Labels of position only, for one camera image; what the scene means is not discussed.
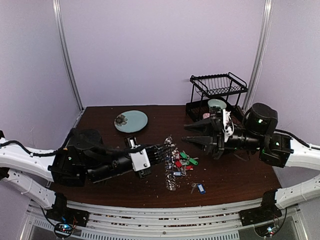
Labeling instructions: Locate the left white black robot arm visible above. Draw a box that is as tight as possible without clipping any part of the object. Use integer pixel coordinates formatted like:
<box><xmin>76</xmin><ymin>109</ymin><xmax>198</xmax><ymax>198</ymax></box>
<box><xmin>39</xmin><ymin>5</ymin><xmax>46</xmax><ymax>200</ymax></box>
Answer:
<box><xmin>0</xmin><ymin>128</ymin><xmax>176</xmax><ymax>222</ymax></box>

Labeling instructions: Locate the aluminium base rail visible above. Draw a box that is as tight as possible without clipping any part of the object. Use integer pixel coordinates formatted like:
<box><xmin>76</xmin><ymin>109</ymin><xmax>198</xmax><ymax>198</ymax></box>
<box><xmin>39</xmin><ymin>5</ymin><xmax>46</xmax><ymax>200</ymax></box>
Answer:
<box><xmin>17</xmin><ymin>198</ymin><xmax>311</xmax><ymax>240</ymax></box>

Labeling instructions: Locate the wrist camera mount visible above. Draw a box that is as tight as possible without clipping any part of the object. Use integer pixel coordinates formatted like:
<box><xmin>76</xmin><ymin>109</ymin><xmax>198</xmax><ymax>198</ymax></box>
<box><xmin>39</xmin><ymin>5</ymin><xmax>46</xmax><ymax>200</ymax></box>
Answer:
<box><xmin>129</xmin><ymin>149</ymin><xmax>151</xmax><ymax>172</ymax></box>
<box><xmin>222</xmin><ymin>108</ymin><xmax>235</xmax><ymax>143</ymax></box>

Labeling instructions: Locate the pile of tagged keys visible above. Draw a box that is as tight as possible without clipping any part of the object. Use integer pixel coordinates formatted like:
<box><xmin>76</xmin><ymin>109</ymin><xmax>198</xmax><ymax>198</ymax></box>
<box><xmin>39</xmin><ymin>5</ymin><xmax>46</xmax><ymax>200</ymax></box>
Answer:
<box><xmin>165</xmin><ymin>149</ymin><xmax>199</xmax><ymax>177</ymax></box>

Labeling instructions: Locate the black wire dish rack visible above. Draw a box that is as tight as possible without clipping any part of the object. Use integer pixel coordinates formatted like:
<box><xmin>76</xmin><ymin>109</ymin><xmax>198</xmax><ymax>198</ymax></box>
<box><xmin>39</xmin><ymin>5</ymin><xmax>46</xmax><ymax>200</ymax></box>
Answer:
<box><xmin>185</xmin><ymin>72</ymin><xmax>248</xmax><ymax>122</ymax></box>

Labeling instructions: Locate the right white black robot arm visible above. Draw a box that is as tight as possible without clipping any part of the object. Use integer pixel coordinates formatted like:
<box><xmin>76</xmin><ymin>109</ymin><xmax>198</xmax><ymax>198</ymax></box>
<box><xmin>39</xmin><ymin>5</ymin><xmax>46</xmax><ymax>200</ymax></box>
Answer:
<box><xmin>182</xmin><ymin>103</ymin><xmax>320</xmax><ymax>170</ymax></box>

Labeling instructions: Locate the aluminium frame post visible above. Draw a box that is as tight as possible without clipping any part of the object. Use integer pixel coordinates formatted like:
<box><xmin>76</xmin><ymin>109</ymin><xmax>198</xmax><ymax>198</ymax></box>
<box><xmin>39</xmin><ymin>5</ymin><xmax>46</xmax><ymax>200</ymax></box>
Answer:
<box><xmin>243</xmin><ymin>0</ymin><xmax>274</xmax><ymax>111</ymax></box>
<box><xmin>52</xmin><ymin>0</ymin><xmax>84</xmax><ymax>112</ymax></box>

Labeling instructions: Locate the left aluminium frame post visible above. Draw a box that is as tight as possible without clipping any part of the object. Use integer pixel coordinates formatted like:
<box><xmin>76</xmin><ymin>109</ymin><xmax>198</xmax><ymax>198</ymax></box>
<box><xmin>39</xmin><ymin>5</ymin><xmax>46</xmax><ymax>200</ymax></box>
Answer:
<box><xmin>52</xmin><ymin>0</ymin><xmax>84</xmax><ymax>112</ymax></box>

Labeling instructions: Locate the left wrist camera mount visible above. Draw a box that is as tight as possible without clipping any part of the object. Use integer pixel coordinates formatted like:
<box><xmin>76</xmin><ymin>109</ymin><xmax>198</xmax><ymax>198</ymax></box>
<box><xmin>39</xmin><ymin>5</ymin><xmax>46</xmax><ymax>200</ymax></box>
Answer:
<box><xmin>129</xmin><ymin>149</ymin><xmax>151</xmax><ymax>172</ymax></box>

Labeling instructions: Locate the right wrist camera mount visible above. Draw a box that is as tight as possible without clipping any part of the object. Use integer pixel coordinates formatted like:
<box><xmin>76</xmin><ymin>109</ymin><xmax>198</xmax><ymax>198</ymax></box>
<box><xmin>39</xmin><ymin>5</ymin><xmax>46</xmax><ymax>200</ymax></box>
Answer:
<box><xmin>222</xmin><ymin>108</ymin><xmax>235</xmax><ymax>143</ymax></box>

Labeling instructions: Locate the left green led board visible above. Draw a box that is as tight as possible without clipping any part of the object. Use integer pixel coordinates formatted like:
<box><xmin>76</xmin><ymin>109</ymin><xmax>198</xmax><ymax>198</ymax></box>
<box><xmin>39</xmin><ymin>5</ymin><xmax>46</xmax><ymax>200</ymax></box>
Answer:
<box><xmin>53</xmin><ymin>222</ymin><xmax>74</xmax><ymax>236</ymax></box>

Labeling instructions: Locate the right black cable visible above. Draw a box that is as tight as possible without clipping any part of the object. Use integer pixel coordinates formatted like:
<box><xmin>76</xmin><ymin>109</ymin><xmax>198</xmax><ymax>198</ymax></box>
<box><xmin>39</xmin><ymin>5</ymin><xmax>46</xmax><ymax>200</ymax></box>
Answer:
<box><xmin>274</xmin><ymin>128</ymin><xmax>320</xmax><ymax>151</ymax></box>

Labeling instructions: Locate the light green bowl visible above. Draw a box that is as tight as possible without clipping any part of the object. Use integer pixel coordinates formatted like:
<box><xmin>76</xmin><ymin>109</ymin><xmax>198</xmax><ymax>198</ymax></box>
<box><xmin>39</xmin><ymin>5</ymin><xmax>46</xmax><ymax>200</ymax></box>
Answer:
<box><xmin>207</xmin><ymin>98</ymin><xmax>227</xmax><ymax>110</ymax></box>

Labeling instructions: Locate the pink patterned bowl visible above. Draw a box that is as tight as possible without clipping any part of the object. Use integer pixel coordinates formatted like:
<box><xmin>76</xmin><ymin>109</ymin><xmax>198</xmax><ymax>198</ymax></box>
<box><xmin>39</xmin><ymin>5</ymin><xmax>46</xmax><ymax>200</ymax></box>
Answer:
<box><xmin>202</xmin><ymin>113</ymin><xmax>210</xmax><ymax>119</ymax></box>

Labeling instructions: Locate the silver chain of keyrings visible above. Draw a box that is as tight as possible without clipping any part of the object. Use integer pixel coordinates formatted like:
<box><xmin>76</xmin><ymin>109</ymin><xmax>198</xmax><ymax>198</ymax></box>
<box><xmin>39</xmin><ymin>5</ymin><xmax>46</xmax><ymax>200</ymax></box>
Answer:
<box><xmin>162</xmin><ymin>135</ymin><xmax>181</xmax><ymax>192</ymax></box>

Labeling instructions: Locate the teal flower plate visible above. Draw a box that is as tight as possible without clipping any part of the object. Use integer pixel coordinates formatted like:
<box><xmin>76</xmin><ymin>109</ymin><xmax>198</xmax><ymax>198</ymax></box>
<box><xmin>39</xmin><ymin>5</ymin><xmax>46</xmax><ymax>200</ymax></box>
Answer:
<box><xmin>114</xmin><ymin>110</ymin><xmax>149</xmax><ymax>133</ymax></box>

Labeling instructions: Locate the right aluminium frame post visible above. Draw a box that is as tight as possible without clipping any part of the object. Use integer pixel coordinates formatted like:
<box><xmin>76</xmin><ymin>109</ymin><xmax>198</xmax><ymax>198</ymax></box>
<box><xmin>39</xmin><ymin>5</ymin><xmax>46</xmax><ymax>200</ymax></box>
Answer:
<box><xmin>243</xmin><ymin>0</ymin><xmax>274</xmax><ymax>111</ymax></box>

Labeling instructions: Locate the right green led board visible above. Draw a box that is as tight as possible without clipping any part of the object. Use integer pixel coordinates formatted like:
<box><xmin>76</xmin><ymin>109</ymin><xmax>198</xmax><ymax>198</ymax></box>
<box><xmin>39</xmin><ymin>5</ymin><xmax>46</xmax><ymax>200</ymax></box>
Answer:
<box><xmin>254</xmin><ymin>223</ymin><xmax>280</xmax><ymax>238</ymax></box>

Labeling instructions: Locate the green led board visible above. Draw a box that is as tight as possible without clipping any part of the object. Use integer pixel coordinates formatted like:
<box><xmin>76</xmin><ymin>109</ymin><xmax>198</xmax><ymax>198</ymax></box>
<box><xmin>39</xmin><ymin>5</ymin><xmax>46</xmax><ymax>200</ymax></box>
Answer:
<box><xmin>53</xmin><ymin>222</ymin><xmax>74</xmax><ymax>236</ymax></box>
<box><xmin>254</xmin><ymin>223</ymin><xmax>280</xmax><ymax>238</ymax></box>

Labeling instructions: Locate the blue tagged key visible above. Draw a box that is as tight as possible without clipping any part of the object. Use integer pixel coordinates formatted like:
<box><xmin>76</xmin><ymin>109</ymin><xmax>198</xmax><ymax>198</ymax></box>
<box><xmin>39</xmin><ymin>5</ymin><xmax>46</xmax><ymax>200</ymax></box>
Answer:
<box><xmin>190</xmin><ymin>182</ymin><xmax>206</xmax><ymax>195</ymax></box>

